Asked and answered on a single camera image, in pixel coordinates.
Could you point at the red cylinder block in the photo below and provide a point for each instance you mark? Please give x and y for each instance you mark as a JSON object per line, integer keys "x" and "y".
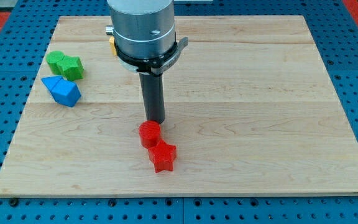
{"x": 149, "y": 133}

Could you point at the green star block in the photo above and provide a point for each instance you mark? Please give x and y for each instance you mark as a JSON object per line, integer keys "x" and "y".
{"x": 71, "y": 68}

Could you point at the green cylinder block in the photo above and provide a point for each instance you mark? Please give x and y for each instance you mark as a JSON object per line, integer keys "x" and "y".
{"x": 52, "y": 59}

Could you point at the red star block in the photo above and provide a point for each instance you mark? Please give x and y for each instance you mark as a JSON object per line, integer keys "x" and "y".
{"x": 162, "y": 155}

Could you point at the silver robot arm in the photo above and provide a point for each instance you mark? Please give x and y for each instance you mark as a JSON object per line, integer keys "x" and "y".
{"x": 145, "y": 42}

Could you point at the wooden board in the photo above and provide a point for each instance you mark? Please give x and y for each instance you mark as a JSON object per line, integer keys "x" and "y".
{"x": 249, "y": 106}

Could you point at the blue cube block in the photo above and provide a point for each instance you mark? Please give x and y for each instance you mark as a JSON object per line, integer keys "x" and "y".
{"x": 66, "y": 93}

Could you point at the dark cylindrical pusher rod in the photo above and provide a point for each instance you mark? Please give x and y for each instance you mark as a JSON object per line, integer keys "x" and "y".
{"x": 152, "y": 93}

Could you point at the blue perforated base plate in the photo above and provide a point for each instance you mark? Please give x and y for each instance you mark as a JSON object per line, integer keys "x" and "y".
{"x": 23, "y": 42}

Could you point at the black clamp ring mount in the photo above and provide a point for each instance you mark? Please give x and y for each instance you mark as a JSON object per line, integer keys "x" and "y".
{"x": 151, "y": 66}

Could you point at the blue triangle block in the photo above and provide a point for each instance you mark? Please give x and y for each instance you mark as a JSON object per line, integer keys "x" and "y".
{"x": 51, "y": 82}

